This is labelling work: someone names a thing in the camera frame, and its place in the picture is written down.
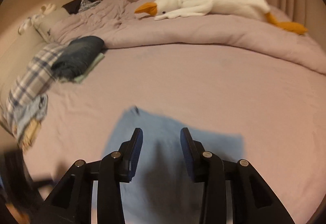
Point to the beige padded headboard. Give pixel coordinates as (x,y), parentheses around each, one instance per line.
(15,56)

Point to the pink duvet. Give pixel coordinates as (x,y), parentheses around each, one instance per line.
(191,33)

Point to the plaid pillow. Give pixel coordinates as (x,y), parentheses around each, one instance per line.
(28,84)

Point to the blue plaid shirt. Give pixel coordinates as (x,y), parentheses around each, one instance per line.
(89,4)

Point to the light blue denim pants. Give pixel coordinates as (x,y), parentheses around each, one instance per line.
(163,163)

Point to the white spotted dog plush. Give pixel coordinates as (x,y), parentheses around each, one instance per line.
(25,25)

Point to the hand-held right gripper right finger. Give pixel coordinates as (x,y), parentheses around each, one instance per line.
(187,155)

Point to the folded pale green cloth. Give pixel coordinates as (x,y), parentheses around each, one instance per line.
(95,62)

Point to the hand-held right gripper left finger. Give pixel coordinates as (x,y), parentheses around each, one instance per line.
(136,152)

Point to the folded dark blue jeans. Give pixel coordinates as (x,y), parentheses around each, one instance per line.
(76,56)

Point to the small white plush toy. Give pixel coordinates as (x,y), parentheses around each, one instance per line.
(47,9)

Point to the dark crumpled clothing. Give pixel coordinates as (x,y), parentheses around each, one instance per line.
(72,6)

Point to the crumpled light denim shorts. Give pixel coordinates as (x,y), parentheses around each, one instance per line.
(28,112)

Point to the bed with pink sheet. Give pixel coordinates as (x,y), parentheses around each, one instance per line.
(203,91)

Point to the beige pillow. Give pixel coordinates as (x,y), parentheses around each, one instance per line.
(51,21)

